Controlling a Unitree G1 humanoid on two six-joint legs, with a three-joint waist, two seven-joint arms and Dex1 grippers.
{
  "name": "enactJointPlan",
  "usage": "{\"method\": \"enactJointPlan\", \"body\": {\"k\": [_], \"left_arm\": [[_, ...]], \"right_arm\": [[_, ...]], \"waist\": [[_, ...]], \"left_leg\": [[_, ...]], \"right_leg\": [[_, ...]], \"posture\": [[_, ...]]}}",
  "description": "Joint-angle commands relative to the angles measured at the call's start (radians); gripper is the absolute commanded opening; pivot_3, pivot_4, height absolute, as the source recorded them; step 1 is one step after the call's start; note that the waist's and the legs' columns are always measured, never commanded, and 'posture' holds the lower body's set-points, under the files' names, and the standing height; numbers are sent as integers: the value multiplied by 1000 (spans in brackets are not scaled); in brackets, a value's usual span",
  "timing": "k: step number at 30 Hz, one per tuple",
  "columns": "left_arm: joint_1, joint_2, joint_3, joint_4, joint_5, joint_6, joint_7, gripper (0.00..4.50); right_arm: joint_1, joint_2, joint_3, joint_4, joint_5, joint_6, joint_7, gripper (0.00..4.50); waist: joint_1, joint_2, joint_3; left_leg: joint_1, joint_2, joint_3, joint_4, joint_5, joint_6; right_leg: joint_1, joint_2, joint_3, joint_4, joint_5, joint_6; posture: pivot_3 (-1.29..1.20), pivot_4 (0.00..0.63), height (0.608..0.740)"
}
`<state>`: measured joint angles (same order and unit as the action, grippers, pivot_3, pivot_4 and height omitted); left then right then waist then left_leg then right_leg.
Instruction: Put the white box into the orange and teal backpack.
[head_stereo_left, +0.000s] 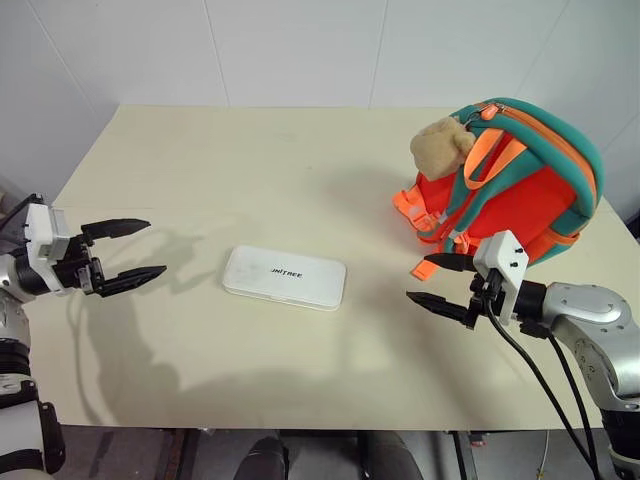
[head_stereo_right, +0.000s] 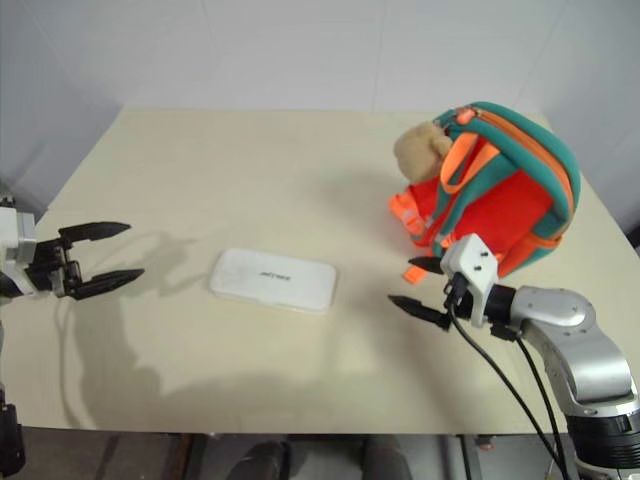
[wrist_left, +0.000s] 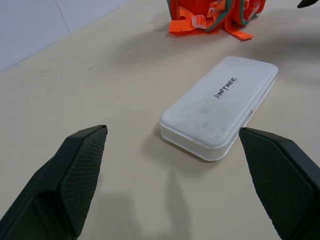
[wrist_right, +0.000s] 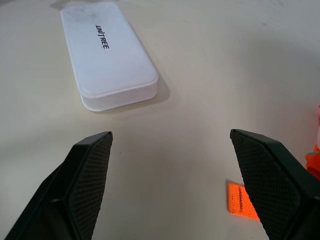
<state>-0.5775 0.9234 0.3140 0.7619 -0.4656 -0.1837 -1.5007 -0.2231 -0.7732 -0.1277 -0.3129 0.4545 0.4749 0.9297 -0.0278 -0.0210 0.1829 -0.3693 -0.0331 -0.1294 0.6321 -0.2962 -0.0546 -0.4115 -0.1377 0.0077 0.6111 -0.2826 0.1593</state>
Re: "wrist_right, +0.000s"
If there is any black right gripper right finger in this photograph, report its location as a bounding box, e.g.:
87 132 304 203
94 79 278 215
229 128 320 240

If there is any white plastic Unitree box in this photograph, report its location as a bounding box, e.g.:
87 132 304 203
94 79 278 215
60 1 159 112

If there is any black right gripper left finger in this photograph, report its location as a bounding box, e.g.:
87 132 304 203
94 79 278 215
3 131 114 240

